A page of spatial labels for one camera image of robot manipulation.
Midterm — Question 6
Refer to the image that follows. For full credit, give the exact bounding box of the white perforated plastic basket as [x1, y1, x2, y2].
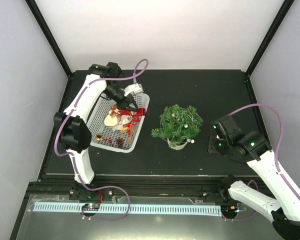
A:
[86, 92, 151, 153]

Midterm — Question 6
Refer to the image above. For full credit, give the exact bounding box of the white bead light string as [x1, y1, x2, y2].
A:
[159, 109, 196, 146]

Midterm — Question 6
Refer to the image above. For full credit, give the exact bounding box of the small green christmas tree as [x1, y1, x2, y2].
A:
[151, 104, 203, 144]

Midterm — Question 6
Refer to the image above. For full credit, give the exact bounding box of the red gift box ornament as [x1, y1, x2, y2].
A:
[135, 107, 146, 117]

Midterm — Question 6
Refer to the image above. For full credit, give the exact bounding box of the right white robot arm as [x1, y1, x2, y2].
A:
[208, 115, 300, 240]

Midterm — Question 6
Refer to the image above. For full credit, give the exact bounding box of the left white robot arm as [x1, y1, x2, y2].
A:
[53, 62, 144, 200]

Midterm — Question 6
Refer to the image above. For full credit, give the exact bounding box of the white tree pot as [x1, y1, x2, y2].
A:
[167, 138, 188, 150]

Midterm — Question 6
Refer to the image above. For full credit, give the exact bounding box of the brown ribbon bow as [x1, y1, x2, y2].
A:
[108, 104, 121, 118]

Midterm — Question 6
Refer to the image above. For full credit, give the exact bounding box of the cream heart ornament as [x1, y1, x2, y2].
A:
[103, 114, 118, 127]

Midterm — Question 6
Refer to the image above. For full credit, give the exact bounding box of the burlap bow ornament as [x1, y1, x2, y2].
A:
[126, 126, 138, 145]

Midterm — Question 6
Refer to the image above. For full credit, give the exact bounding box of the brown pine cone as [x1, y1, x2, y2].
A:
[116, 138, 125, 149]

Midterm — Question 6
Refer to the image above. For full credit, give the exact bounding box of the red berry sprig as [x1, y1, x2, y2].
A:
[103, 136, 113, 145]

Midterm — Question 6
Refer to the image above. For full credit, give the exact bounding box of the gold bell ornament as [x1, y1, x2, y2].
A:
[96, 134, 105, 141]

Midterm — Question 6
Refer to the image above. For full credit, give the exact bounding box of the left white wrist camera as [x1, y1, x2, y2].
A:
[124, 83, 144, 97]

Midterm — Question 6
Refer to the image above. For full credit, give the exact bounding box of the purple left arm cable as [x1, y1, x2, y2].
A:
[53, 58, 150, 221]

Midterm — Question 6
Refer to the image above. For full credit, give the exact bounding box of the white slotted cable duct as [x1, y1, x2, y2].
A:
[32, 202, 222, 217]

